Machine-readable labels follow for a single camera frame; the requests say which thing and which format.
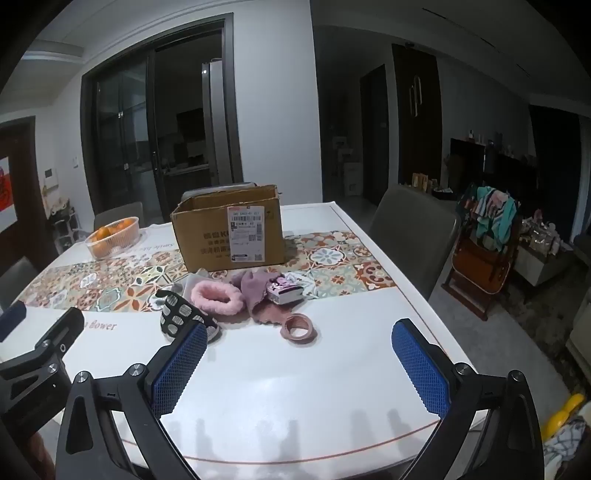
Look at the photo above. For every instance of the yellow plastic toy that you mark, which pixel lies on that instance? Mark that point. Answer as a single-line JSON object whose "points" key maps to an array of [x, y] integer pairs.
{"points": [[561, 415]]}

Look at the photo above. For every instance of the pink fluffy headband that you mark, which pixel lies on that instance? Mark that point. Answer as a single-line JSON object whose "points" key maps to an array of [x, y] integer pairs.
{"points": [[231, 308]]}

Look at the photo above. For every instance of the white low cabinet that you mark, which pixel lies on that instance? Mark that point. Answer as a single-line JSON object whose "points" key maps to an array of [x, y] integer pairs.
{"points": [[540, 263]]}

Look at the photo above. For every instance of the dark sideboard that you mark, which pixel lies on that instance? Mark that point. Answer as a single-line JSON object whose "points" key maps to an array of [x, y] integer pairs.
{"points": [[508, 170]]}

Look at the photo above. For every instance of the black white patterned pouch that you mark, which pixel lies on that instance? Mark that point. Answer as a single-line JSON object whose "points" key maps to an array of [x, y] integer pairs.
{"points": [[178, 314]]}

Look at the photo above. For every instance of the purple towel cloth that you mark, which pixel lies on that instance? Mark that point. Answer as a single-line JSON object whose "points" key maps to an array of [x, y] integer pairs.
{"points": [[251, 288]]}

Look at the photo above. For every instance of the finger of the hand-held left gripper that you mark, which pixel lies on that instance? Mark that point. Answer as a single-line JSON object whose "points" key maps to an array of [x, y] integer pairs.
{"points": [[64, 332], [11, 318]]}

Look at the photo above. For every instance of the tile pattern printed tablecloth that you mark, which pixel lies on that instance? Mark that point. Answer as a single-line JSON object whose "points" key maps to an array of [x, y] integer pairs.
{"points": [[258, 378]]}

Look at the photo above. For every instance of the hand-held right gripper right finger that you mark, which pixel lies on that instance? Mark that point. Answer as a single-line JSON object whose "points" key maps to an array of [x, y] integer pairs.
{"points": [[420, 374]]}

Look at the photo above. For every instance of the dark wooden cabinet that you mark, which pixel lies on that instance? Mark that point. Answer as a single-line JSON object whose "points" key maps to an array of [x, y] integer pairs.
{"points": [[415, 138]]}

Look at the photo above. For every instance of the red wall poster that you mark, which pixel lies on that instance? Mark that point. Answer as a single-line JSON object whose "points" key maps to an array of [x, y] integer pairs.
{"points": [[3, 184]]}

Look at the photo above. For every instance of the white plastic basket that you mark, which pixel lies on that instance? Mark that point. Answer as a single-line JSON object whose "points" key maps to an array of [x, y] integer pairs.
{"points": [[115, 249]]}

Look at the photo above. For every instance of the cartoon printed small box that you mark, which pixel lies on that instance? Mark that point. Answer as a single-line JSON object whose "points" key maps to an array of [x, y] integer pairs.
{"points": [[286, 293]]}

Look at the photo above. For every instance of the pile of colourful clothes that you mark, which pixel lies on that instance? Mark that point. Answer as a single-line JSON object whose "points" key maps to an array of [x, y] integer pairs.
{"points": [[498, 221]]}

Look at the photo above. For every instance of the dark sliding glass door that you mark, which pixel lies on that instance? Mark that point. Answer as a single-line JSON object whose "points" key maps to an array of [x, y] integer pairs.
{"points": [[120, 138]]}

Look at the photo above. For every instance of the grey dining chair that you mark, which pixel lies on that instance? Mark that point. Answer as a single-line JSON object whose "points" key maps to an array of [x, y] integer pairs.
{"points": [[411, 230], [16, 277], [120, 212]]}

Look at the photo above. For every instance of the plaid cloth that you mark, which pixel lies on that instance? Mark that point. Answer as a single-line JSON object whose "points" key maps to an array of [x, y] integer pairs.
{"points": [[565, 450]]}

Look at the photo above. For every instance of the white wall intercom panel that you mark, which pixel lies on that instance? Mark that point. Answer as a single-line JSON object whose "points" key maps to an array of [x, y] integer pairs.
{"points": [[51, 179]]}

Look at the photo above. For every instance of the wooden high chair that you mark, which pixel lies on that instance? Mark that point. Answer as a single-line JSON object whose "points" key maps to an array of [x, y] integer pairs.
{"points": [[475, 272]]}

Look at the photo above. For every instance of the orange fruit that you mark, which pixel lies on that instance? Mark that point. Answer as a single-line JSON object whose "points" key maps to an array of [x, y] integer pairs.
{"points": [[99, 234], [121, 226]]}

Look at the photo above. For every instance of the brown cardboard box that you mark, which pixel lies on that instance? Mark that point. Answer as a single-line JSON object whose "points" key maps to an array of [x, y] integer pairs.
{"points": [[207, 240]]}

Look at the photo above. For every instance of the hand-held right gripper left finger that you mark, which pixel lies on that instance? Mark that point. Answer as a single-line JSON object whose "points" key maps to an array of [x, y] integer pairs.
{"points": [[180, 364]]}

